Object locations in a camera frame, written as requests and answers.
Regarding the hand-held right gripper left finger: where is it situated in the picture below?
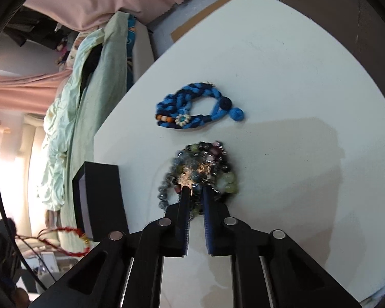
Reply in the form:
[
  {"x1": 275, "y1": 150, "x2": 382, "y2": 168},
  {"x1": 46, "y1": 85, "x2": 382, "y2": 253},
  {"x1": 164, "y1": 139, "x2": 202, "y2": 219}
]
[{"x1": 29, "y1": 187, "x2": 193, "y2": 308}]

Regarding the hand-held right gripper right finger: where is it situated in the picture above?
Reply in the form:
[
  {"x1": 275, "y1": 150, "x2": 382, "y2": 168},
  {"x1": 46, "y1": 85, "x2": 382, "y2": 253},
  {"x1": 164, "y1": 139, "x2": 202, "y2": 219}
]
[{"x1": 202, "y1": 186, "x2": 363, "y2": 308}]

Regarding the multicolour beaded bracelet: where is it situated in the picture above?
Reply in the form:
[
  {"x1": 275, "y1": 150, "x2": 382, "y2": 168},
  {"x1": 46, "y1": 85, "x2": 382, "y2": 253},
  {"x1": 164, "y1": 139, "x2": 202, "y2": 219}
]
[{"x1": 157, "y1": 140, "x2": 238, "y2": 222}]

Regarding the black jewelry box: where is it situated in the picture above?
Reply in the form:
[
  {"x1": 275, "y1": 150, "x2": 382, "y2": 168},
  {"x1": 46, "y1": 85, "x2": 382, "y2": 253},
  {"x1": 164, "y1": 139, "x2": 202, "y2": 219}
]
[{"x1": 72, "y1": 162, "x2": 130, "y2": 242}]

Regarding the blue braided bracelet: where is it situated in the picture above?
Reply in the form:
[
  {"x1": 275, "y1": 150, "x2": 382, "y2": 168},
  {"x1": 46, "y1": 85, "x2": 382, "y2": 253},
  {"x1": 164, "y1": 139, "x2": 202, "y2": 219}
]
[{"x1": 156, "y1": 82, "x2": 245, "y2": 131}]

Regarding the light green duvet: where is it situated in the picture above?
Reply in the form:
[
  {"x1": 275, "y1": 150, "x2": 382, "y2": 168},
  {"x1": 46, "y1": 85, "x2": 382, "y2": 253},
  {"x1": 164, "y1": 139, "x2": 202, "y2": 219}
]
[{"x1": 37, "y1": 27, "x2": 107, "y2": 213}]

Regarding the white mattress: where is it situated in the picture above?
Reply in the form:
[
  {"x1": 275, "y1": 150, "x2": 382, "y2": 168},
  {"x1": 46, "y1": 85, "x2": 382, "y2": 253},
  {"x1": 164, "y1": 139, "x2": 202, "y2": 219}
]
[{"x1": 131, "y1": 24, "x2": 155, "y2": 84}]

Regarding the green bed sheet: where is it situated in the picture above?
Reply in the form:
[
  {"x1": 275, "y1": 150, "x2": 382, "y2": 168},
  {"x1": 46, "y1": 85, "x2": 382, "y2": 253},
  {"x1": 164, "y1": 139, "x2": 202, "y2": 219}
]
[{"x1": 58, "y1": 11, "x2": 131, "y2": 252}]

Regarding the brown cardboard sheet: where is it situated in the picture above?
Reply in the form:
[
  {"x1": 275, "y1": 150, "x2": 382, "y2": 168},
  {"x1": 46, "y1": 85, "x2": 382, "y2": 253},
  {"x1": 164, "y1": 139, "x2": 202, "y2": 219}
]
[{"x1": 171, "y1": 0, "x2": 246, "y2": 42}]

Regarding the pile of plush toys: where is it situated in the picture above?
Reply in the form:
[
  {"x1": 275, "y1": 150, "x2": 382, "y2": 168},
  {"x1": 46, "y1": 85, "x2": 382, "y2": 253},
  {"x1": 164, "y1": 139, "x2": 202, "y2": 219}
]
[{"x1": 55, "y1": 35, "x2": 72, "y2": 69}]

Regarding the red string bracelet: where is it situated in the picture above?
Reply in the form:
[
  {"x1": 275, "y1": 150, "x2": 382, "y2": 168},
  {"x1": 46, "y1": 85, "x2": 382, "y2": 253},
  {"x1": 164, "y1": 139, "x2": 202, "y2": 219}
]
[{"x1": 14, "y1": 227, "x2": 92, "y2": 257}]

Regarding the black cable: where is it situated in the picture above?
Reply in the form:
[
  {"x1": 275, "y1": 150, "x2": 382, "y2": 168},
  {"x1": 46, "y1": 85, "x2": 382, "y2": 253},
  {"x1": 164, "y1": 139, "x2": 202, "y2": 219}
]
[{"x1": 0, "y1": 149, "x2": 49, "y2": 291}]

